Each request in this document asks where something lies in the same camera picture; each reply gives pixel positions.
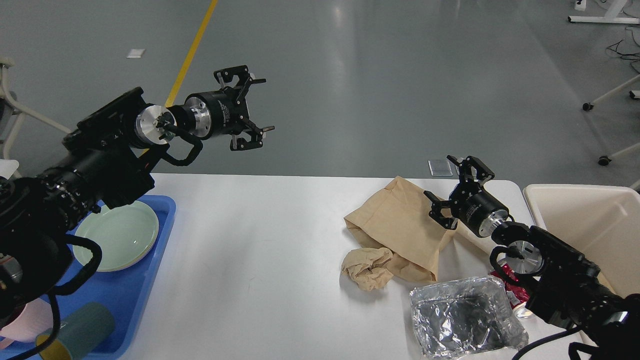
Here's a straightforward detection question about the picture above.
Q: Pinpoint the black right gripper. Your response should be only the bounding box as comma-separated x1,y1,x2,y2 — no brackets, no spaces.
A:
423,155,511,239

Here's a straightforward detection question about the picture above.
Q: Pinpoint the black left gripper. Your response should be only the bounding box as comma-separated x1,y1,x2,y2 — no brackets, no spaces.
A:
184,64,275,152

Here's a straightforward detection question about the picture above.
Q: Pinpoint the brown paper bag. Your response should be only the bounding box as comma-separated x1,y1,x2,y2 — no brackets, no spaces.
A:
344,175,493,284

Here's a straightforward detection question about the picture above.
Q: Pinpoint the brown paper ball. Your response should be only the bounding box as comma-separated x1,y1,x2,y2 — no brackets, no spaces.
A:
340,247,394,292

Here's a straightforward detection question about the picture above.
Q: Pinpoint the light green plate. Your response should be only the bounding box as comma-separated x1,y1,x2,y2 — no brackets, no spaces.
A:
73,201,160,272

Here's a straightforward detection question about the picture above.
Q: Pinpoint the dark green mug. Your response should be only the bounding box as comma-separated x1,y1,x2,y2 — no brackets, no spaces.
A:
39,301,115,360

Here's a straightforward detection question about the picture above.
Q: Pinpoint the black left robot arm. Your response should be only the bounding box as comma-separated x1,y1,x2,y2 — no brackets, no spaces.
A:
0,64,274,360

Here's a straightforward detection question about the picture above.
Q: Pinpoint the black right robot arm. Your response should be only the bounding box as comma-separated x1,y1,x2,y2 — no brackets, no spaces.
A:
423,155,640,360

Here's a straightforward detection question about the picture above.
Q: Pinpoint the small clear floor plate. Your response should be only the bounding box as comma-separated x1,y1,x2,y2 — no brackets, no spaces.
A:
428,159,453,178

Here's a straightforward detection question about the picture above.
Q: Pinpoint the red snack wrapper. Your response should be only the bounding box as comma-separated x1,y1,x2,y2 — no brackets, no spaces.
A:
489,262,530,310

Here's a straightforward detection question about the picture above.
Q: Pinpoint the crumpled aluminium foil tray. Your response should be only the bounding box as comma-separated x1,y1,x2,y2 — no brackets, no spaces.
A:
409,275,529,360

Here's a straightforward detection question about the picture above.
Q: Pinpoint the beige plastic bin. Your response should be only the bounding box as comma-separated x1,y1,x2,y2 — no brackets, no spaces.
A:
523,184,640,297

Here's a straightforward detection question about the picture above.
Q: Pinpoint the white rolling chair right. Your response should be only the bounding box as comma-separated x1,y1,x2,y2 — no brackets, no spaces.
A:
581,75,640,168

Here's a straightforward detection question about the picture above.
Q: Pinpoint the white rolling chair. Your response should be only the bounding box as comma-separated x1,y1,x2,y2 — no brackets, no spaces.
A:
0,56,72,160
581,75,640,168

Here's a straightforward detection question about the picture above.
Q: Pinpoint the white rolling chair left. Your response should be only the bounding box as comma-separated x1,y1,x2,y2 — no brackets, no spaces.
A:
0,56,72,160

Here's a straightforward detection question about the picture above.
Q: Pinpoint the white table base far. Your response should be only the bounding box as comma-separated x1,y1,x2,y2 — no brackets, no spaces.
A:
567,0,640,26

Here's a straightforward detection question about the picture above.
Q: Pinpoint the pink mug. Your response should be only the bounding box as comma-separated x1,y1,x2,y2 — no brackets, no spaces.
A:
0,298,54,351

